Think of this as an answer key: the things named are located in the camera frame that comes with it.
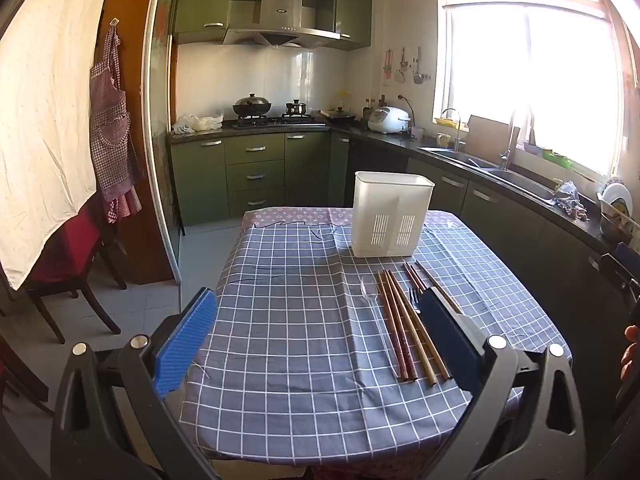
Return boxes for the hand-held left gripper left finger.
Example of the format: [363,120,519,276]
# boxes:
[50,287,221,480]

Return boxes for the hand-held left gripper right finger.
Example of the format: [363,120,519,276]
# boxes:
[417,289,587,480]

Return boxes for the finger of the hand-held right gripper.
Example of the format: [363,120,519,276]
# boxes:
[615,241,640,267]
[599,253,640,294]

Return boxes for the light wooden chopstick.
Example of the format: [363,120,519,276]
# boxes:
[393,275,453,381]
[415,260,463,313]
[388,270,439,388]

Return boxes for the dark red-brown chopstick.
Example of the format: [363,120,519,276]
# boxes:
[382,270,417,382]
[376,271,407,382]
[407,261,432,292]
[403,262,428,295]

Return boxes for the clear plastic spoon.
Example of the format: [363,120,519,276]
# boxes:
[359,279,398,363]

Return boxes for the white plastic utensil holder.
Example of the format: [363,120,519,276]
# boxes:
[352,171,436,259]

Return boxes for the person's right hand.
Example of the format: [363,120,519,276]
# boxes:
[621,324,640,382]

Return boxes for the white plate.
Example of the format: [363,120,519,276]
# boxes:
[601,181,634,222]

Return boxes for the crumpled dish rag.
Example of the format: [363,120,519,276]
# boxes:
[554,180,588,221]

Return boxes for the blue checked tablecloth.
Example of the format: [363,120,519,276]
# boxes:
[179,207,574,467]

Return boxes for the steel double sink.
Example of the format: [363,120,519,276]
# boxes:
[419,145,558,201]

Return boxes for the red upholstered wooden chair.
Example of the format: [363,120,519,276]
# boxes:
[22,195,128,343]

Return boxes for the tall steel faucet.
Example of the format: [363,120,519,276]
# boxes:
[500,110,521,171]

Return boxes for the green base cabinets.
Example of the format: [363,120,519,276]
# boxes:
[169,130,640,361]

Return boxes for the brown cutting board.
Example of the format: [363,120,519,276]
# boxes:
[465,115,523,148]

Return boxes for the black built-in appliance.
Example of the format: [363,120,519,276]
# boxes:
[347,140,408,196]

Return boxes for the curved steel faucet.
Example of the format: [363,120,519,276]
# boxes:
[441,108,463,153]

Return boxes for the black kitchen countertop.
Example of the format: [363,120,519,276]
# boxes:
[169,119,640,256]

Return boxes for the kitchen window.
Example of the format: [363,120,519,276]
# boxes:
[435,0,631,176]

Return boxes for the purple checked apron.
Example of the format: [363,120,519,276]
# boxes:
[89,22,146,223]

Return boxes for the white plastic bags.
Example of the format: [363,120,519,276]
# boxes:
[171,114,224,135]

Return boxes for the white rice cooker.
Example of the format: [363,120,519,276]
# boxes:
[367,106,412,134]

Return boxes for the frosted glass sliding door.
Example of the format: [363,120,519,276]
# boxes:
[142,0,183,286]

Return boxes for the black gas stove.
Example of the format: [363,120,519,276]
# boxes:
[232,114,326,128]

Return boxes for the black frying pan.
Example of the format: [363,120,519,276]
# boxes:
[312,107,357,126]

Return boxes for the black wok with lid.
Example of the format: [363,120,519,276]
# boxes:
[232,92,273,118]

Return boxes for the white hanging sheet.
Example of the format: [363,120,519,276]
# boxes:
[0,0,121,291]

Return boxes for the steel range hood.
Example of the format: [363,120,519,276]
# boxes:
[222,0,341,51]

